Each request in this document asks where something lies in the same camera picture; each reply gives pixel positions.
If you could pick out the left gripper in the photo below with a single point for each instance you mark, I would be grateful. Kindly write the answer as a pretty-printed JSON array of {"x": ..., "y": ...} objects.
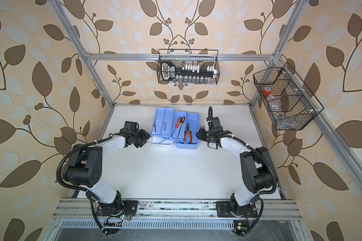
[{"x": 146, "y": 136}]

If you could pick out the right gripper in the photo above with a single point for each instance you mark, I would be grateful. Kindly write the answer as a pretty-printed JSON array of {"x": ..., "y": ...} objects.
[{"x": 200, "y": 135}]

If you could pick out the orange handled pliers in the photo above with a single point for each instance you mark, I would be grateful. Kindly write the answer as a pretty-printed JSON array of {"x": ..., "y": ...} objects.
[{"x": 188, "y": 135}]

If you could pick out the red handled screwdriver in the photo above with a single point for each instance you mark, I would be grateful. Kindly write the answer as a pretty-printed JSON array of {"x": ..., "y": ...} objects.
[{"x": 177, "y": 125}]

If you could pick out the white and blue tool box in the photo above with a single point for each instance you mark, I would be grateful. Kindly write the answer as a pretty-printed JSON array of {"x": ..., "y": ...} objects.
[{"x": 172, "y": 127}]

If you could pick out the black yellow handled screwdriver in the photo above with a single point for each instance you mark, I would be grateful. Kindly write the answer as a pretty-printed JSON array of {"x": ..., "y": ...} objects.
[{"x": 181, "y": 126}]

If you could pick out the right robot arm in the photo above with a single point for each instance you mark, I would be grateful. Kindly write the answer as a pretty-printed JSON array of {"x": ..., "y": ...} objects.
[{"x": 258, "y": 173}]

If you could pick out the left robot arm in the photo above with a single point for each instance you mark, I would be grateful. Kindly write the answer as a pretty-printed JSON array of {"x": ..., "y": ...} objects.
[{"x": 81, "y": 169}]

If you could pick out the black socket set holder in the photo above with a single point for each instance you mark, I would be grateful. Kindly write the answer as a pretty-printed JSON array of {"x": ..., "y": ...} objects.
[{"x": 184, "y": 72}]

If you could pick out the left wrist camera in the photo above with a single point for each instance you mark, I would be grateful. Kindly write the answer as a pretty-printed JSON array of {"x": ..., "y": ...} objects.
[{"x": 131, "y": 126}]

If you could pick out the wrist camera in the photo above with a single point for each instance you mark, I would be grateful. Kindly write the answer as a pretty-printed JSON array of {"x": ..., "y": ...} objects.
[
  {"x": 210, "y": 114},
  {"x": 131, "y": 126}
]

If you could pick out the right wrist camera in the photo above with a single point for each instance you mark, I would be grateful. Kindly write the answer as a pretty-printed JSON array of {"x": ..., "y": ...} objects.
[{"x": 210, "y": 114}]

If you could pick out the back wire basket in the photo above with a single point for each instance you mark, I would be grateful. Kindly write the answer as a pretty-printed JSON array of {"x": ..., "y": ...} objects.
[{"x": 207, "y": 57}]

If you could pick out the wire basket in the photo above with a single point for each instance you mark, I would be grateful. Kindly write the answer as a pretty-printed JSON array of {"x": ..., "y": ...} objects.
[
  {"x": 207, "y": 57},
  {"x": 292, "y": 105}
]

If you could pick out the right wire basket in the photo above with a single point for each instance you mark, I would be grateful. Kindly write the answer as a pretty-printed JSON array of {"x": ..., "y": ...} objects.
[{"x": 292, "y": 105}]

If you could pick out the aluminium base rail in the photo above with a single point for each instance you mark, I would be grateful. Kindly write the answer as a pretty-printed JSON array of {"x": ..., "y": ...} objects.
[{"x": 205, "y": 209}]

